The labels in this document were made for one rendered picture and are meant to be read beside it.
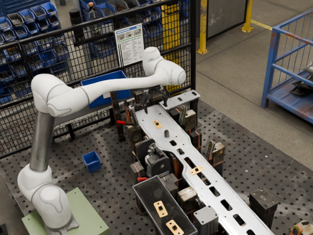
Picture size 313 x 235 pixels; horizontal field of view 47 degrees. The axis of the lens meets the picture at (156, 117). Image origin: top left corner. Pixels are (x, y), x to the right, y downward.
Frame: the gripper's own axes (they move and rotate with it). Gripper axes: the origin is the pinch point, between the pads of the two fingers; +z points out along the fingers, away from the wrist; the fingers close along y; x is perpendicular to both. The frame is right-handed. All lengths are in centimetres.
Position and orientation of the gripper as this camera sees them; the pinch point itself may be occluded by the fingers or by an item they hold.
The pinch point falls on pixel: (155, 107)
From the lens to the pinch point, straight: 224.9
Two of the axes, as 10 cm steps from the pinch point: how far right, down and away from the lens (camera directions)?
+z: 0.7, 7.7, 6.4
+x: -4.8, -5.4, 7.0
